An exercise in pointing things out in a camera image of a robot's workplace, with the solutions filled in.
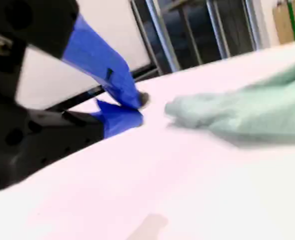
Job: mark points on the silver metal pole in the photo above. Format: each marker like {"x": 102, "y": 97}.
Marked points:
{"x": 252, "y": 22}
{"x": 217, "y": 27}
{"x": 162, "y": 35}

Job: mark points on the pale green T-shirt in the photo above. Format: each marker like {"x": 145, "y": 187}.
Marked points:
{"x": 237, "y": 112}

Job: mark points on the black frame bar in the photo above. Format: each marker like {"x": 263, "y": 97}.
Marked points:
{"x": 142, "y": 75}

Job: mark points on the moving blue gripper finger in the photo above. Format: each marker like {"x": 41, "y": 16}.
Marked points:
{"x": 100, "y": 60}

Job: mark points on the green strip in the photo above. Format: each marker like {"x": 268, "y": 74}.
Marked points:
{"x": 293, "y": 20}

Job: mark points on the brown cardboard box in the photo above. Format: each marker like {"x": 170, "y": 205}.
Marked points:
{"x": 282, "y": 25}

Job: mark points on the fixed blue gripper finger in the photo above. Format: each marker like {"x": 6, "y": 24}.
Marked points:
{"x": 117, "y": 120}

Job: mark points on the white board panel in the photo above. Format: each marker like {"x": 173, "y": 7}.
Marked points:
{"x": 107, "y": 30}

